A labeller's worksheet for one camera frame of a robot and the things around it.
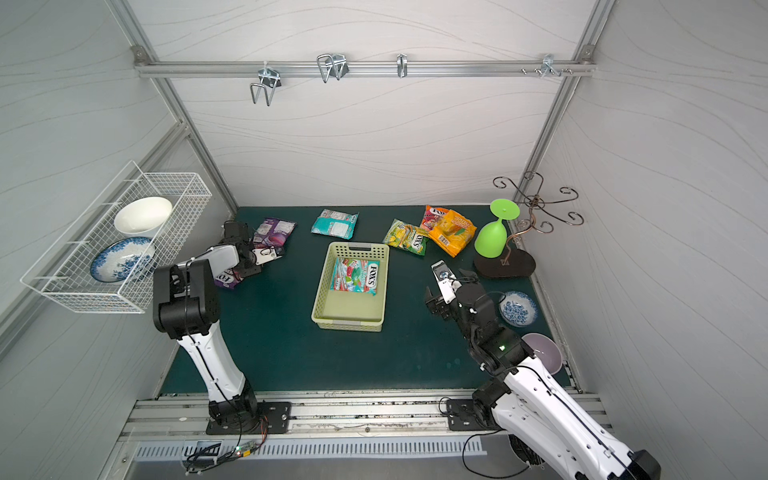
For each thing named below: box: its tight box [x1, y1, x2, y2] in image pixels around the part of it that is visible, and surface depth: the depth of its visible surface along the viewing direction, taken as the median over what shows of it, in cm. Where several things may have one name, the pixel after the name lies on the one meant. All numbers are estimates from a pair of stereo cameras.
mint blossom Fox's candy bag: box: [330, 257, 381, 296], surface depth 100 cm
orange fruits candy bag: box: [421, 205, 449, 231], surface depth 117 cm
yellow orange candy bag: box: [428, 209, 477, 258], surface depth 109 cm
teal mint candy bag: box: [311, 209, 359, 240], surface depth 116 cm
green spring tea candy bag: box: [382, 218, 429, 256], surface depth 113 cm
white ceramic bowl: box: [114, 196, 173, 237], surface depth 72 cm
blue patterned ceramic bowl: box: [90, 237, 156, 283], surface depth 65 cm
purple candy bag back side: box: [252, 217, 298, 248], surface depth 113 cm
